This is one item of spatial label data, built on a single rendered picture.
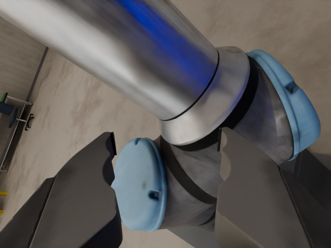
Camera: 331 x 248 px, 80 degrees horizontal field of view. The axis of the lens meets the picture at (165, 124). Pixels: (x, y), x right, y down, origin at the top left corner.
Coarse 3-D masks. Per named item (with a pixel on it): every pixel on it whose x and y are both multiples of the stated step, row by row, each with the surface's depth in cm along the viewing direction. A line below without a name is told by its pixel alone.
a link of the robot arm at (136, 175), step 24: (144, 144) 24; (168, 144) 23; (120, 168) 28; (144, 168) 23; (168, 168) 22; (120, 192) 26; (144, 192) 22; (168, 192) 22; (192, 192) 22; (144, 216) 22; (168, 216) 23; (192, 216) 25
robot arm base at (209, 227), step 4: (212, 216) 30; (208, 220) 30; (212, 220) 31; (200, 224) 31; (204, 224) 32; (208, 224) 32; (212, 224) 33; (204, 228) 34; (208, 228) 34; (212, 228) 34; (212, 232) 36
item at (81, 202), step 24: (96, 144) 11; (72, 168) 9; (96, 168) 9; (72, 192) 8; (96, 192) 8; (48, 216) 7; (72, 216) 7; (96, 216) 7; (120, 216) 8; (48, 240) 6; (72, 240) 6; (96, 240) 6; (120, 240) 7
